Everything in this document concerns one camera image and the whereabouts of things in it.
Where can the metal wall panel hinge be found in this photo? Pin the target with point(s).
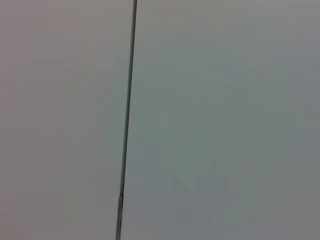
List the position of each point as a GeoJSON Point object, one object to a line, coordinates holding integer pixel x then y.
{"type": "Point", "coordinates": [119, 220]}

